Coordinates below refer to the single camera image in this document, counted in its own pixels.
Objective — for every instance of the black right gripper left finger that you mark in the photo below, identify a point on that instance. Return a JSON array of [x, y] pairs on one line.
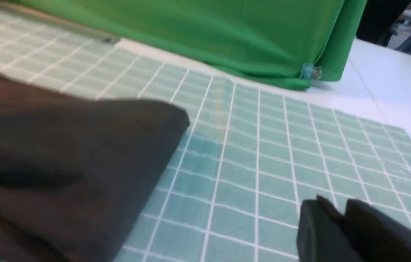
[[321, 236]]

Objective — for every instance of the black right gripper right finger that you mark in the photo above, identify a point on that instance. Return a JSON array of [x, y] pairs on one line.
[[374, 235]]

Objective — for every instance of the dark gray long-sleeve shirt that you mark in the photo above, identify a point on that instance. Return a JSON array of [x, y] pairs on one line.
[[75, 174]]

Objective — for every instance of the green checkered tablecloth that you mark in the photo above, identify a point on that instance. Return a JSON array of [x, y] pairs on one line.
[[233, 189]]

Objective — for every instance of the clear binder clip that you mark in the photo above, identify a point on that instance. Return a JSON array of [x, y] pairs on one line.
[[311, 72]]

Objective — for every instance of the green backdrop cloth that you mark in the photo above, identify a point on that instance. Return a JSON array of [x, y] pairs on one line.
[[265, 41]]

